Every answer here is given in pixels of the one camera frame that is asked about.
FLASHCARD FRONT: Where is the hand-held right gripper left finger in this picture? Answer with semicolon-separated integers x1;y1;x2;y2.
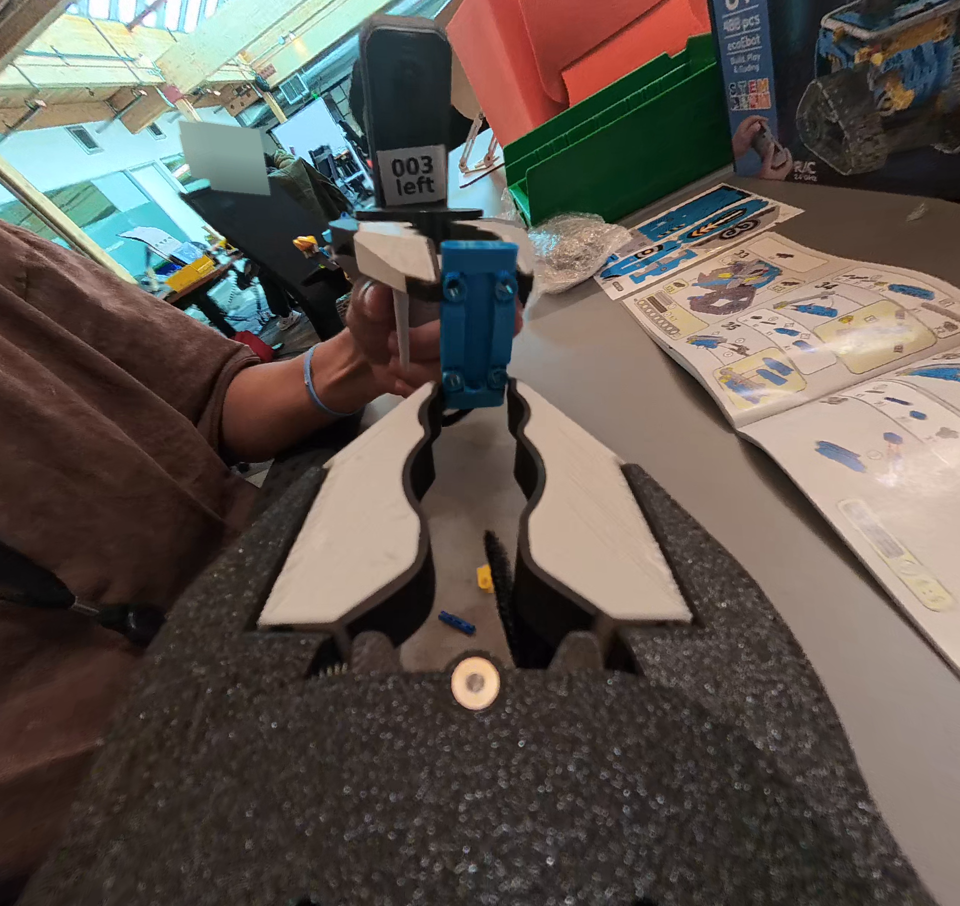
257;382;440;646

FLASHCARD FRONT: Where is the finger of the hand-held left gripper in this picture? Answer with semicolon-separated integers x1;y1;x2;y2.
352;229;444;369
478;223;537;279

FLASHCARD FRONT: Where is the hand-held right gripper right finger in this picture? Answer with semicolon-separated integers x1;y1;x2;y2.
507;379;694;654

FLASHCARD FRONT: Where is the blue block piece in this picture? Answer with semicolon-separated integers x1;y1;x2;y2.
438;240;524;410

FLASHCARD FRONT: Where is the grey desk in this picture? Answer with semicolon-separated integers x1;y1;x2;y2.
420;171;960;906

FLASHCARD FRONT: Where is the person's left hand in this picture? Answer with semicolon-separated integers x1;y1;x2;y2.
345;276;528;399

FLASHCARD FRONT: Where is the small bubble wrap bag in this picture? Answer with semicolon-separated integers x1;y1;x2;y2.
528;214;633;294

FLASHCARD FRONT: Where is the tan wooden chair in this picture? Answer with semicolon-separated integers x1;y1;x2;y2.
448;73;505;176

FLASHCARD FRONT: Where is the green plastic bin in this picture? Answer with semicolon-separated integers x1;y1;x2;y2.
502;36;734;226

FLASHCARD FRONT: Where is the blue wrist band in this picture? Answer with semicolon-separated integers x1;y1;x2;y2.
303;343;357;418

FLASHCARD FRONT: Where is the blue white printed sheet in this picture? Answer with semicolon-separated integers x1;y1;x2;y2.
594;183;804;301

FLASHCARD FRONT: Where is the instruction booklet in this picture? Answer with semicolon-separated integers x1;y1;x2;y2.
622;234;960;671

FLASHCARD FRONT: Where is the toy set product box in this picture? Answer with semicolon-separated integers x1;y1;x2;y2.
701;0;960;204

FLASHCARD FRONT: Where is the black cord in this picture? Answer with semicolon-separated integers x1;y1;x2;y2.
0;546;165;646

